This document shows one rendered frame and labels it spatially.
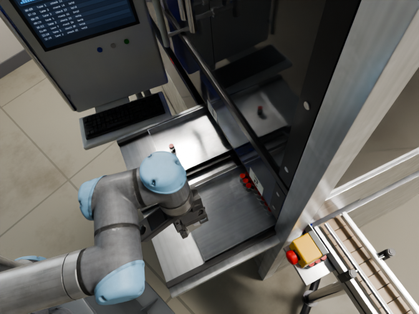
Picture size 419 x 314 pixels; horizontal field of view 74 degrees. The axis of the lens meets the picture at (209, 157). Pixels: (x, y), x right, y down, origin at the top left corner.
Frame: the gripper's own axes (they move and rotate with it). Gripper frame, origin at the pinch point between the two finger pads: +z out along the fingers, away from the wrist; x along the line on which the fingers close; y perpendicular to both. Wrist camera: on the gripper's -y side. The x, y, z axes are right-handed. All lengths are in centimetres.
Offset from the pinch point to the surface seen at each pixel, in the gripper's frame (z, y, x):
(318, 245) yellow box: 6.6, 33.0, -18.9
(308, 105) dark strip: -40.8, 27.8, -4.2
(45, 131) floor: 110, -81, 173
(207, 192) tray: 21.5, 13.3, 16.9
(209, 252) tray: 21.5, 4.6, -3.5
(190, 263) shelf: 21.7, -2.8, -3.9
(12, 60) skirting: 100, -97, 277
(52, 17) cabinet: -20, -13, 89
